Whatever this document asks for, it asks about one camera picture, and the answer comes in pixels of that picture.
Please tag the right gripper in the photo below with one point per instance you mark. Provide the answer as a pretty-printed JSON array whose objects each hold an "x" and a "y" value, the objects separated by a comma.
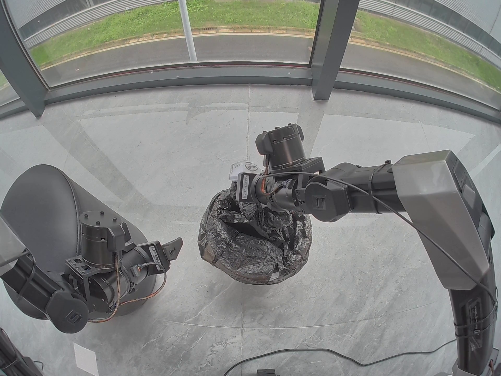
[{"x": 245, "y": 188}]

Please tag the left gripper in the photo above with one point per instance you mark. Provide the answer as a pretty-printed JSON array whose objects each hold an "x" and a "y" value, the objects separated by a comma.
[{"x": 137, "y": 266}]

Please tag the black plastic bag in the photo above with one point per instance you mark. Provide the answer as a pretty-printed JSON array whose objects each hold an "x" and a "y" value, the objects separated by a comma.
[{"x": 250, "y": 245}]

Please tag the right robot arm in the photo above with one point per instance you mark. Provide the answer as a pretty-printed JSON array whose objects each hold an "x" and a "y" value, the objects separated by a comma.
[{"x": 430, "y": 194}]

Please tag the dark grey round chair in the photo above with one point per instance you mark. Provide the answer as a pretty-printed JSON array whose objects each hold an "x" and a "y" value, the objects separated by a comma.
[{"x": 39, "y": 202}]

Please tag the window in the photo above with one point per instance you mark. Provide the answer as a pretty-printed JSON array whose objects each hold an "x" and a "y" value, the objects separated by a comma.
[{"x": 328, "y": 33}]

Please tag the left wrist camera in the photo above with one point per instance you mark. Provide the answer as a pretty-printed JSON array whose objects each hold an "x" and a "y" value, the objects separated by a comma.
[{"x": 121, "y": 235}]

